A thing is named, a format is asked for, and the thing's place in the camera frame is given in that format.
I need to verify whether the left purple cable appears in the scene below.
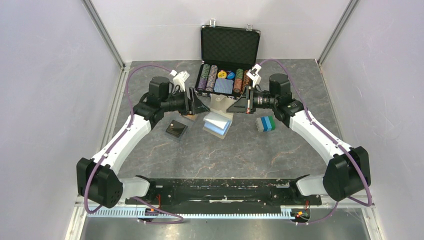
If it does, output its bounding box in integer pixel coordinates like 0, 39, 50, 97
83, 64, 185, 225

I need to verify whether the orange card box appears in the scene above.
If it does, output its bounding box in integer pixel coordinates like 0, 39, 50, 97
182, 114, 198, 121

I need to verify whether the black poker chip case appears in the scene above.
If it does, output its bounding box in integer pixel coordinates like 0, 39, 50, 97
195, 18, 261, 99

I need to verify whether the beige card holder wallet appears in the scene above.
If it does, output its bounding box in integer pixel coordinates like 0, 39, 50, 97
203, 94, 236, 139

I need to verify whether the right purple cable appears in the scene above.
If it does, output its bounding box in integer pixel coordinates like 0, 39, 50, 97
255, 58, 373, 226

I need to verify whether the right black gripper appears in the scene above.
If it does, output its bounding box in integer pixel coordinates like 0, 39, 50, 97
227, 85, 278, 114

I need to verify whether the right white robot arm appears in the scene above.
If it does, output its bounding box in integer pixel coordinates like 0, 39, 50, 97
226, 73, 373, 207

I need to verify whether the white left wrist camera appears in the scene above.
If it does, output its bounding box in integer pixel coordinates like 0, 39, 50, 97
170, 69, 190, 92

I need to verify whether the black card box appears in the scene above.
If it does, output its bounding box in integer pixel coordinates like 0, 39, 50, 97
165, 120, 188, 139

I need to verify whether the purple cable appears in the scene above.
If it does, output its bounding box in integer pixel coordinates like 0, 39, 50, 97
83, 64, 185, 225
255, 58, 373, 226

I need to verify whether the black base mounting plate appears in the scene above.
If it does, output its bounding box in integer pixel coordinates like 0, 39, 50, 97
141, 178, 322, 214

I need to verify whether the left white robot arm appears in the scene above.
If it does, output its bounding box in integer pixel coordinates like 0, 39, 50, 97
76, 76, 210, 214

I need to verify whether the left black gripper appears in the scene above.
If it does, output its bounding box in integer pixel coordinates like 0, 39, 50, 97
161, 87, 211, 117

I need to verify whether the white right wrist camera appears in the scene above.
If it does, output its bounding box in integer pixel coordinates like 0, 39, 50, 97
246, 64, 262, 87

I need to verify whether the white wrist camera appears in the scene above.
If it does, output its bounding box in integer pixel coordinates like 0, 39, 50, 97
170, 69, 190, 92
246, 64, 262, 87

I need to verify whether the stacked toy brick block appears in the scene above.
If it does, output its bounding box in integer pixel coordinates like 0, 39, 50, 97
255, 115, 276, 132

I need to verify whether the grey slotted cable duct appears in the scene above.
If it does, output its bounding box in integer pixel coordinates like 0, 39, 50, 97
87, 205, 309, 221

